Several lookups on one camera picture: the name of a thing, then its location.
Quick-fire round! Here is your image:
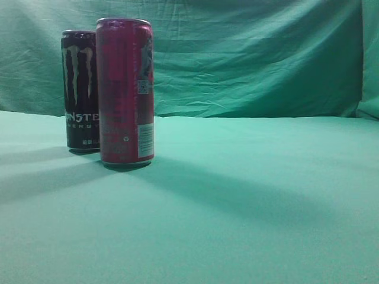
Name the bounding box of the black Monster energy can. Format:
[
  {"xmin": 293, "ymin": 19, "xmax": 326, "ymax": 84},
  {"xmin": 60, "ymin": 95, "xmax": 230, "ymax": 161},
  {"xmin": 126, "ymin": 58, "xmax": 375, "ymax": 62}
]
[{"xmin": 61, "ymin": 30, "xmax": 99, "ymax": 152}]

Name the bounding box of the green cloth backdrop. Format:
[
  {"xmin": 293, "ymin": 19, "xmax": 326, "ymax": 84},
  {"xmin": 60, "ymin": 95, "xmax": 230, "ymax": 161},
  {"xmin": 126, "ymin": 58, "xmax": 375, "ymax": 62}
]
[{"xmin": 1, "ymin": 1, "xmax": 378, "ymax": 283}]

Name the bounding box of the pink energy drink can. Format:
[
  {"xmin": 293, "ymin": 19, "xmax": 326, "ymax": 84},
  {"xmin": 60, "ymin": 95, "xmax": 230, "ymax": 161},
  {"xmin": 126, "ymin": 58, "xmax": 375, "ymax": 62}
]
[{"xmin": 95, "ymin": 18, "xmax": 155, "ymax": 167}]

